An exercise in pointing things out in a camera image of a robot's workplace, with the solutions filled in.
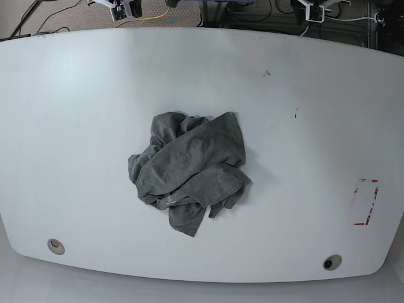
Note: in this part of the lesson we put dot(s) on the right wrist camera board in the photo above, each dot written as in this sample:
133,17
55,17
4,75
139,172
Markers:
118,13

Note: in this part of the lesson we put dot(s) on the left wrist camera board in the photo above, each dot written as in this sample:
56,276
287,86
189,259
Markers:
315,14

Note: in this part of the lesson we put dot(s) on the table grommet hole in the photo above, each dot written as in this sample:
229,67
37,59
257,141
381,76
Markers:
56,247
332,262

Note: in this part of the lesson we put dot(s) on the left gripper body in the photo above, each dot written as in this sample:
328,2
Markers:
306,5

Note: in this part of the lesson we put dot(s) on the right table grommet hole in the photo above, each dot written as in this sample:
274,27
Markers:
332,262

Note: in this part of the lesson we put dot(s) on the red tape marking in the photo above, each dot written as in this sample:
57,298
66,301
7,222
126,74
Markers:
364,198

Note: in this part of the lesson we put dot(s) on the left table grommet hole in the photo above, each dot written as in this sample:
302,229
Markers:
56,247

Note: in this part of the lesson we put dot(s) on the grey t-shirt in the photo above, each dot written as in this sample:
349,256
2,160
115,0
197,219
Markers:
191,168

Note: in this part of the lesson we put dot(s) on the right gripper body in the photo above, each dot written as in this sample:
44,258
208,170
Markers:
133,7

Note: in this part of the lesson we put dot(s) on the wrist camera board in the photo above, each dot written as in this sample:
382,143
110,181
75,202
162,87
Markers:
315,14
118,13

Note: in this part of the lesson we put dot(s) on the aluminium frame post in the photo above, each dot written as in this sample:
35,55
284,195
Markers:
212,13

